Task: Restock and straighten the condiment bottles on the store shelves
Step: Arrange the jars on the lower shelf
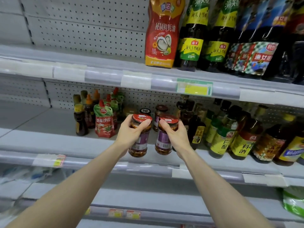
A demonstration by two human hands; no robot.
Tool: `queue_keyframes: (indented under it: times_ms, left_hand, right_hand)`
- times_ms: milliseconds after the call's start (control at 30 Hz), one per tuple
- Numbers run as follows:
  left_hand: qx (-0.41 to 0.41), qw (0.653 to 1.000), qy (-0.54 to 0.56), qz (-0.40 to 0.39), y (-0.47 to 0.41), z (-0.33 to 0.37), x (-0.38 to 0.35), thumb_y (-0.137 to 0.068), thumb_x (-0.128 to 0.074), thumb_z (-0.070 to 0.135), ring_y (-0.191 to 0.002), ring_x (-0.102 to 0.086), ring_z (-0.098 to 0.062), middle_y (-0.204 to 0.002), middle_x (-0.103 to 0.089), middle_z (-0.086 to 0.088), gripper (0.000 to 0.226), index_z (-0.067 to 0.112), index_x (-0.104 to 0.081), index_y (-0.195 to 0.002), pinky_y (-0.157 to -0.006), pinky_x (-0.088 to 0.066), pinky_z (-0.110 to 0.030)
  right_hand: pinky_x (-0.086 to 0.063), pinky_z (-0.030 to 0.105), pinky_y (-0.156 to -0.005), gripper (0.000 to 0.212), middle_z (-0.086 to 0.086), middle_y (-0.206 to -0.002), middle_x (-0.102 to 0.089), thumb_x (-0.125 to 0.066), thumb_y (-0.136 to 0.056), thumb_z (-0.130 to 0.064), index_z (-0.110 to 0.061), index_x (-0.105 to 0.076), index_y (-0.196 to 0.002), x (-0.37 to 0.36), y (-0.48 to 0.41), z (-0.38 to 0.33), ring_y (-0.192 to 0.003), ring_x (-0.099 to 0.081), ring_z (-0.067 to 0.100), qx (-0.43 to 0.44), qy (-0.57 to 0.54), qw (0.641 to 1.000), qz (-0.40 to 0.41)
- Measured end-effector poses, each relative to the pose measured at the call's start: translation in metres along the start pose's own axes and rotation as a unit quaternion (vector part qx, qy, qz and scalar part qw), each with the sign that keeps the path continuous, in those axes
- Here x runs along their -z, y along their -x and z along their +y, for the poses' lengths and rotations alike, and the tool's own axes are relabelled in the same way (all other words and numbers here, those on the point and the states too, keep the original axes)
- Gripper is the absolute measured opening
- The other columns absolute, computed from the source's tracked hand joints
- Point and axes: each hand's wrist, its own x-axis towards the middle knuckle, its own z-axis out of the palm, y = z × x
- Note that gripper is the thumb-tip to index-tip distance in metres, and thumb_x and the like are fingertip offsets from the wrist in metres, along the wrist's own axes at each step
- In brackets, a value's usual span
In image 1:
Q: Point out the person's left hand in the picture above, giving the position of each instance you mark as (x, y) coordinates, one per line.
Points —
(128, 135)

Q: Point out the person's right hand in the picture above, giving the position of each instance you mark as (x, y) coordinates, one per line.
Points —
(180, 140)

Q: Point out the white metal store shelving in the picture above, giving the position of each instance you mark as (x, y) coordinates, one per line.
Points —
(47, 125)

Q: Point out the orange oyster sauce squeeze bottle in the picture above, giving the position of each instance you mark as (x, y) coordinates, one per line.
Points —
(164, 40)

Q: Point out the blue-label oyster sauce bottle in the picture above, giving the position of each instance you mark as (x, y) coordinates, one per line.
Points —
(259, 54)

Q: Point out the soy sauce bottle red cap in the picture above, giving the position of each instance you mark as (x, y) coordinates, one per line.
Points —
(294, 49)

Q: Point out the person's left forearm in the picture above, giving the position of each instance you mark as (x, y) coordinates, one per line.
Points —
(66, 192)

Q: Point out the person's right forearm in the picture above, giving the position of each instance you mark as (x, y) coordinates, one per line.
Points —
(228, 197)

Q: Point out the glass jar tan lid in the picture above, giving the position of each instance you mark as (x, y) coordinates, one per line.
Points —
(129, 113)

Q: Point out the red tomato sauce pouch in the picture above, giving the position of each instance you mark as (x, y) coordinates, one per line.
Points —
(104, 122)

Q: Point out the dark-lidded glass jar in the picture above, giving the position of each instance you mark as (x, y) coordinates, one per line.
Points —
(145, 111)

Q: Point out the brown jar dark lid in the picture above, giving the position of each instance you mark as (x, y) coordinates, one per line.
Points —
(160, 110)

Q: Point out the small dark bottle yellow cap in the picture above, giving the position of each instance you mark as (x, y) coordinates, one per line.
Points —
(80, 122)
(76, 98)

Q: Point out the yellow green price tag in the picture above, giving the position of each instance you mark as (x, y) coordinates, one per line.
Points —
(194, 86)

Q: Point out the dark bottle orange label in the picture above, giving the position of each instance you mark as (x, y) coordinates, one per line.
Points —
(270, 144)

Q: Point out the yellow-capped green label bottle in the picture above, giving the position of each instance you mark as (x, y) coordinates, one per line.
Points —
(191, 45)
(218, 45)

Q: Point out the large amber cooking wine jug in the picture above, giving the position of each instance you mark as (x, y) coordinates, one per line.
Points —
(290, 149)

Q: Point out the blue white plastic bags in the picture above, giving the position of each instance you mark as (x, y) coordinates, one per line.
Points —
(19, 173)

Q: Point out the white green bag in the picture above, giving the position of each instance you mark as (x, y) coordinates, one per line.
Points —
(294, 201)

